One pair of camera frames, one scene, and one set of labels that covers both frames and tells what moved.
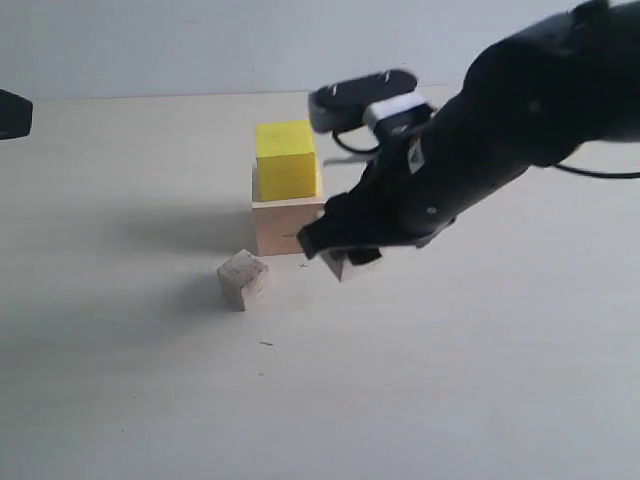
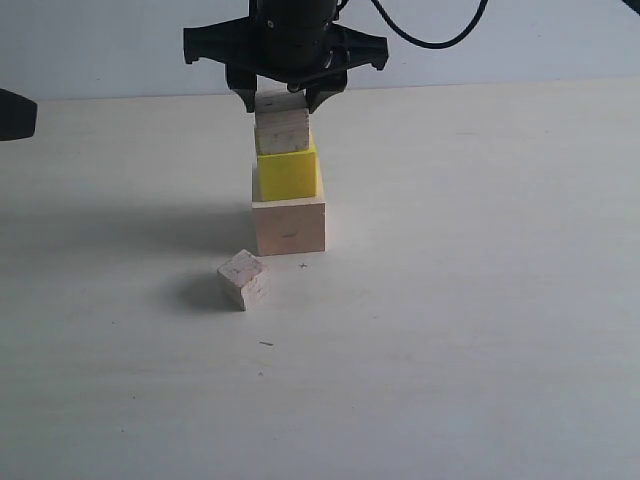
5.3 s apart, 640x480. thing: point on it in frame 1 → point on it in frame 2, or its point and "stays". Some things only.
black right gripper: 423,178 → 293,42
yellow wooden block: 287,161 stays
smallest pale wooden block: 243,281 stays
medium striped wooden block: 335,259 → 282,121
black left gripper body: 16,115 stays
